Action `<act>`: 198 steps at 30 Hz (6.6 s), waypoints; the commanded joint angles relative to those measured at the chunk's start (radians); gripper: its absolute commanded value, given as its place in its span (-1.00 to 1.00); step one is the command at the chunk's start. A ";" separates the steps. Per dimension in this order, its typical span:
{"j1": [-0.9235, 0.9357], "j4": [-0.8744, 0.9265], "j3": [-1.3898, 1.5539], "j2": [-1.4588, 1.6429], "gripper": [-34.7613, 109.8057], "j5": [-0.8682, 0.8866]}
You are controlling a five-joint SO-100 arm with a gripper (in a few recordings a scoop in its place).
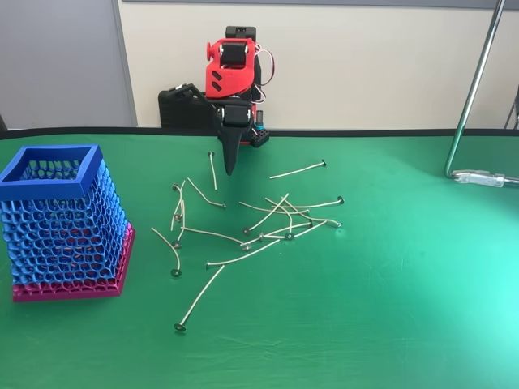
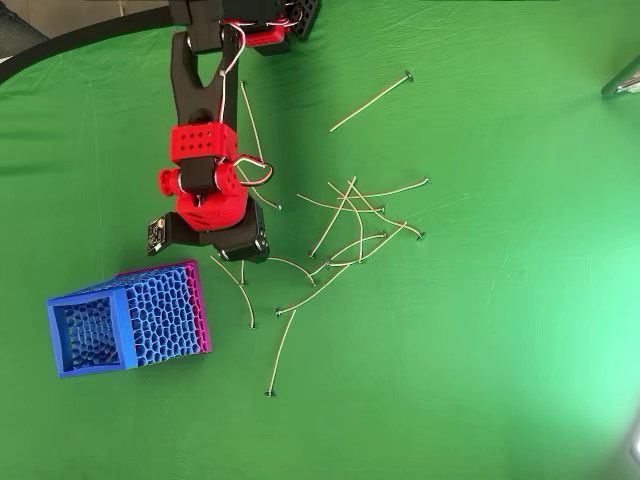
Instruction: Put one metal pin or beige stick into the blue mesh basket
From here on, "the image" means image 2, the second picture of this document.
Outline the black perforated arm base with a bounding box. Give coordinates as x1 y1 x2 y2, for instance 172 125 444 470
287 0 322 40

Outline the blue and magenta mesh basket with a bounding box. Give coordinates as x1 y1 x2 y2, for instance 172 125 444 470
44 258 214 380

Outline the green cloth with black rim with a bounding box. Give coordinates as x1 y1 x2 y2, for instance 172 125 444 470
0 0 640 480

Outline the dark blue grey object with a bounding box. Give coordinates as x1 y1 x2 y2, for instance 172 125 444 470
0 0 50 60

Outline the chrome stand tube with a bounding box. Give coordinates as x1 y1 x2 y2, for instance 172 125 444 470
600 52 640 98

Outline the white red wrist cable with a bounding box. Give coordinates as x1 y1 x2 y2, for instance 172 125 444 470
232 154 276 189

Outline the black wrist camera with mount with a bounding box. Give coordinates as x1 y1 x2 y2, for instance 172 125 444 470
146 212 201 257

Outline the white red forearm cable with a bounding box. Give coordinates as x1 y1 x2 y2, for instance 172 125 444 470
217 19 247 124

